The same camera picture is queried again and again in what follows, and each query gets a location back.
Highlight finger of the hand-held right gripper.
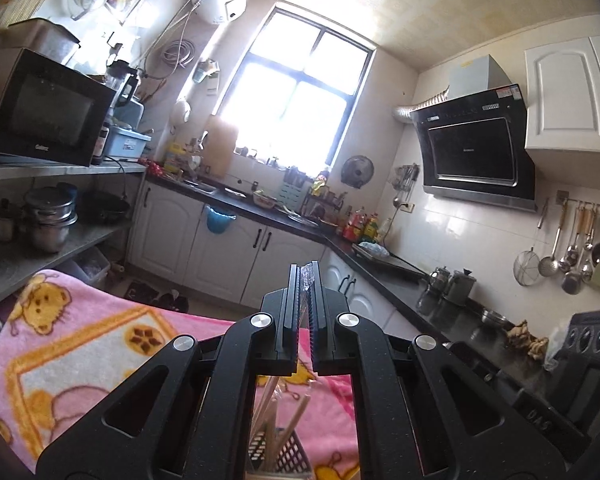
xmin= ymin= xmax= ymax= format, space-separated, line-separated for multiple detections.
xmin=447 ymin=341 xmax=521 ymax=396

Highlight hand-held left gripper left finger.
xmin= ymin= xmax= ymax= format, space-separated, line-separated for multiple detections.
xmin=35 ymin=264 xmax=302 ymax=480

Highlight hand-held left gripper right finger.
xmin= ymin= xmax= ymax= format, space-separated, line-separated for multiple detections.
xmin=311 ymin=261 xmax=565 ymax=480

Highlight wooden chopstick pair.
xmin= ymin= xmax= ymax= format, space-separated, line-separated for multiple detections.
xmin=251 ymin=376 xmax=282 ymax=431

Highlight row of hanging utensils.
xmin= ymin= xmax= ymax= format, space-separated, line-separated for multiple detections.
xmin=512 ymin=195 xmax=600 ymax=297

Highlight white plastic bag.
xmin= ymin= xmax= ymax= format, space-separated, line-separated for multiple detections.
xmin=545 ymin=325 xmax=571 ymax=371

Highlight steel bowl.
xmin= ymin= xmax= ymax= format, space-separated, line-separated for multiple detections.
xmin=481 ymin=308 xmax=516 ymax=330

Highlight ginger root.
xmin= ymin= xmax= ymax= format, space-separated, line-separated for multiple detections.
xmin=505 ymin=321 xmax=550 ymax=361

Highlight steel teapot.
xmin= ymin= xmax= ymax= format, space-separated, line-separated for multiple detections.
xmin=445 ymin=269 xmax=477 ymax=306
xmin=427 ymin=266 xmax=451 ymax=293

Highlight white base cabinets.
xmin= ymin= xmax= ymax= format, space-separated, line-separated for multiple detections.
xmin=127 ymin=177 xmax=431 ymax=346

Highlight black cooktop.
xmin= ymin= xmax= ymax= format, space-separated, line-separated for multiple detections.
xmin=352 ymin=241 xmax=428 ymax=281

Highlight row of condiment bottles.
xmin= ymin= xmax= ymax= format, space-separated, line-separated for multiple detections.
xmin=342 ymin=205 xmax=393 ymax=243

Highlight black spice rack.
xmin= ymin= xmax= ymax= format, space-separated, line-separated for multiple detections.
xmin=305 ymin=192 xmax=346 ymax=226

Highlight dark slippers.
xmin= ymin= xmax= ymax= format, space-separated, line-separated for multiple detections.
xmin=125 ymin=280 xmax=191 ymax=313

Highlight blue hanging bin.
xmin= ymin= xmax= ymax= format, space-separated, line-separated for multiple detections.
xmin=202 ymin=204 xmax=237 ymax=237

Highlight pale green drawer organizer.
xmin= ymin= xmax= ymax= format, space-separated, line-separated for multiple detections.
xmin=279 ymin=182 xmax=307 ymax=211

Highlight hanging kitchen tools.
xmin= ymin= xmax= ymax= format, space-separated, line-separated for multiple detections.
xmin=392 ymin=162 xmax=421 ymax=208

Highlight beige cutting board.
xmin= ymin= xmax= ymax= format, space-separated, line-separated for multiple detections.
xmin=205 ymin=115 xmax=240 ymax=180

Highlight clear storage box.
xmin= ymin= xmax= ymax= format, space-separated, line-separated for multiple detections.
xmin=60 ymin=246 xmax=112 ymax=291

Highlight black range hood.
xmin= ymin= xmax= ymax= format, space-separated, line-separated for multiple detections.
xmin=392 ymin=54 xmax=538 ymax=213

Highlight pink printed blanket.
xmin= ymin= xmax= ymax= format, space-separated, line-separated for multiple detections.
xmin=0 ymin=269 xmax=361 ymax=480

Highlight black wok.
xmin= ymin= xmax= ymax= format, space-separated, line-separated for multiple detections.
xmin=82 ymin=189 xmax=132 ymax=225

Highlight kitchen window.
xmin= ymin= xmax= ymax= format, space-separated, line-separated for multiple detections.
xmin=215 ymin=2 xmax=376 ymax=168

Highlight blue plastic bin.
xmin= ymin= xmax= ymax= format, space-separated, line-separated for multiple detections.
xmin=102 ymin=125 xmax=150 ymax=158

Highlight pale blue container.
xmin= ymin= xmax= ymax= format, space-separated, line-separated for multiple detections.
xmin=125 ymin=97 xmax=146 ymax=128

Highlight stacked steel pots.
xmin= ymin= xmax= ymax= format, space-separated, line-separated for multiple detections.
xmin=22 ymin=187 xmax=80 ymax=253

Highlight steel shelf rack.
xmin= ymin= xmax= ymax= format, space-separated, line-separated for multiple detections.
xmin=0 ymin=157 xmax=148 ymax=311

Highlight black microwave oven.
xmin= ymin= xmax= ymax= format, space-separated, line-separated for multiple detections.
xmin=0 ymin=47 xmax=118 ymax=167

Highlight white wall cabinet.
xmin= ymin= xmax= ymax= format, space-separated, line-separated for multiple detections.
xmin=524 ymin=34 xmax=600 ymax=156

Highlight coiled grey hose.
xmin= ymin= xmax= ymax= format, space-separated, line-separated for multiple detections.
xmin=161 ymin=40 xmax=197 ymax=71

